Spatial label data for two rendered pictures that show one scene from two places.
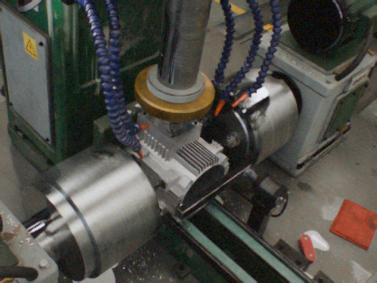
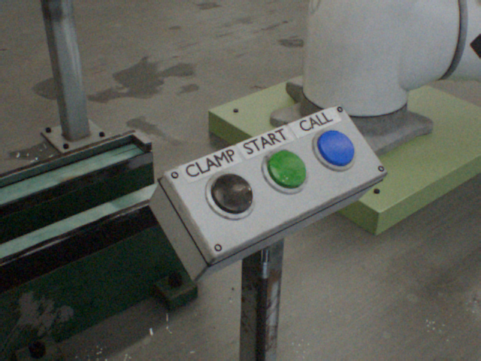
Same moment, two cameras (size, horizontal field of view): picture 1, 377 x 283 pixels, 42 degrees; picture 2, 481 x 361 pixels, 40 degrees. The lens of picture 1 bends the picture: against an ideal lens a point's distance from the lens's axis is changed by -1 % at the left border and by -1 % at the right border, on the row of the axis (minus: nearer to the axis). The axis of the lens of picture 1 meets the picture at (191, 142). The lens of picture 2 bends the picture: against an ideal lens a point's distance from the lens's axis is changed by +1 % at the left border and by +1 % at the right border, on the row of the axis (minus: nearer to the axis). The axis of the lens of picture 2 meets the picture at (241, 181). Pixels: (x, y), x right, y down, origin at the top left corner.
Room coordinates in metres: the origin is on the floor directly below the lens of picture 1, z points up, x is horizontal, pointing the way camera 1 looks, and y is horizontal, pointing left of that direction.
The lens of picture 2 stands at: (0.32, 0.21, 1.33)
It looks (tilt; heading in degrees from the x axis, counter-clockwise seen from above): 34 degrees down; 284
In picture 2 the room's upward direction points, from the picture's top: 1 degrees clockwise
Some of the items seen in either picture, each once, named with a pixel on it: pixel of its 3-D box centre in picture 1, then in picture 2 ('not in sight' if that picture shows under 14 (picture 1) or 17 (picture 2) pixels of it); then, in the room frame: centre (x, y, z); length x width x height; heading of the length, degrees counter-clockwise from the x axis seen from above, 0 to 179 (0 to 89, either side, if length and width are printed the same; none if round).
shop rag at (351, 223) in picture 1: (355, 223); not in sight; (1.00, -0.53, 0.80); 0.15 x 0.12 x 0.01; 157
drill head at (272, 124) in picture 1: (248, 115); not in sight; (1.10, -0.14, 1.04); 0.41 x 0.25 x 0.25; 143
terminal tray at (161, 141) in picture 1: (168, 129); not in sight; (0.90, 0.06, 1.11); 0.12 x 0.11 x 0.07; 53
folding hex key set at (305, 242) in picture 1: (307, 248); not in sight; (0.86, -0.38, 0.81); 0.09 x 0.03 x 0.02; 13
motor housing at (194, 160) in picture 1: (174, 166); not in sight; (0.88, 0.03, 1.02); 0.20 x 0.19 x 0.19; 53
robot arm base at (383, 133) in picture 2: not in sight; (342, 104); (0.39, -0.69, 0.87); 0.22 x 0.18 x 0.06; 146
